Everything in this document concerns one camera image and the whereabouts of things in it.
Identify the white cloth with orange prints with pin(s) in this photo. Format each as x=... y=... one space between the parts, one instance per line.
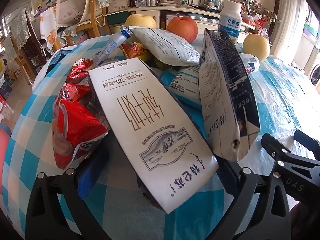
x=48 y=27

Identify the pink plastic basin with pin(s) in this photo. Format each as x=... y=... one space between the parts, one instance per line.
x=3 y=155

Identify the white and blue bag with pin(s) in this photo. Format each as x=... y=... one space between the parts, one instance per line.
x=53 y=60

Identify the small white drink bottle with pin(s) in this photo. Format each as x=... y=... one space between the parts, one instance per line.
x=251 y=63

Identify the pale yellow pot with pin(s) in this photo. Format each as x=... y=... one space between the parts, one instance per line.
x=118 y=28

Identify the white curtain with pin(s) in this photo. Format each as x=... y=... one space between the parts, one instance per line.
x=287 y=17

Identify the white cardboard box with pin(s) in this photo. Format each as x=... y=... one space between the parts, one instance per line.
x=118 y=1

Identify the orange red candy wrapper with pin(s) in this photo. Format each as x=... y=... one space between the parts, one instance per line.
x=133 y=51

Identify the large yellow pear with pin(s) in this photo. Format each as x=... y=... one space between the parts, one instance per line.
x=140 y=22

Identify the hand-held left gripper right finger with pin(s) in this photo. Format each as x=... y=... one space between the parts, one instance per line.
x=230 y=177

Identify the blue checkered tablecloth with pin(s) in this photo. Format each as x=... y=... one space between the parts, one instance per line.
x=275 y=100

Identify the red apple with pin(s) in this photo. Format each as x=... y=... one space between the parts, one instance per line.
x=182 y=28

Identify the white milk carton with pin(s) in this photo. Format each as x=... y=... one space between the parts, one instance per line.
x=150 y=120

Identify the red patterned candy wrapper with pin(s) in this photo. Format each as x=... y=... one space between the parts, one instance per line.
x=80 y=71

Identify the small white wipes packet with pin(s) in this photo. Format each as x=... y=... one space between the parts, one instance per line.
x=170 y=45

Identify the white yogurt drink bottle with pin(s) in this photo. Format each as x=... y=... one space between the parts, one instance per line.
x=230 y=22

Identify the light wooden chair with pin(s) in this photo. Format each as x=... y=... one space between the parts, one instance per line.
x=95 y=10

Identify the dark blue milk carton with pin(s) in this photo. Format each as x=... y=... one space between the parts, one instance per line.
x=220 y=92

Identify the yellow green candy wrapper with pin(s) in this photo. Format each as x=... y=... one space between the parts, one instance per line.
x=161 y=63

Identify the white blue milk pouch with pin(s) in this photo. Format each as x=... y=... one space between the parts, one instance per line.
x=185 y=85
x=110 y=46

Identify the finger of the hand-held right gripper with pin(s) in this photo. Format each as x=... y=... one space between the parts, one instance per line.
x=307 y=142
x=271 y=145

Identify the small yellow pear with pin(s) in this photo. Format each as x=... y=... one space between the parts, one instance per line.
x=257 y=47

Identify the red foil snack wrapper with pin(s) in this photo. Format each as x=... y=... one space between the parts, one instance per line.
x=75 y=127

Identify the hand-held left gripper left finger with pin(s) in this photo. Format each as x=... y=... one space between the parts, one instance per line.
x=86 y=180

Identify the dried flower bunch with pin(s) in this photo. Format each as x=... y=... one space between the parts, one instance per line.
x=260 y=8

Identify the dark wooden chair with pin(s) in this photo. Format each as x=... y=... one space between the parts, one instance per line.
x=27 y=47

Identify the wrapped pack of small bottles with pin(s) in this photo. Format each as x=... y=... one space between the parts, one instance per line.
x=146 y=2

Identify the white television cabinet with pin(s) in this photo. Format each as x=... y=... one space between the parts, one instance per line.
x=150 y=12

